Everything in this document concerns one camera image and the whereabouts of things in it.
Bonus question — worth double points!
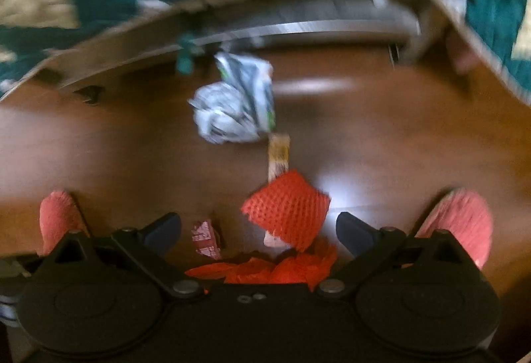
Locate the red candy wrapper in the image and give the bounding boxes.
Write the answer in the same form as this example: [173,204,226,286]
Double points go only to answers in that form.
[191,219,221,260]

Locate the white grey wrapper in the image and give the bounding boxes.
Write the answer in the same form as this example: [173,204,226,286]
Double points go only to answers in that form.
[189,52,275,144]

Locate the orange foam fruit net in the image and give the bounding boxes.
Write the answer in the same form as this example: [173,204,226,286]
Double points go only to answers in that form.
[241,170,331,251]

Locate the left pink slipper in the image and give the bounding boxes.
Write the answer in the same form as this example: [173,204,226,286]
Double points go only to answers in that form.
[39,190,90,256]

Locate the pink slipper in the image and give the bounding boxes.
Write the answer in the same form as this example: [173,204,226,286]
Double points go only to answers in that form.
[39,190,90,256]
[416,189,494,269]

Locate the right pink slipper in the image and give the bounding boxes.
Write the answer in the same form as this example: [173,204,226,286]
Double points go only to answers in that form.
[416,189,494,269]

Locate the small yellow snack wrapper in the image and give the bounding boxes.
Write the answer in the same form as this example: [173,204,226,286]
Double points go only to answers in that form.
[267,134,291,182]

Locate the metal bed frame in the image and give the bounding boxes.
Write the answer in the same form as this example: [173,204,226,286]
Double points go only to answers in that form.
[57,0,424,104]

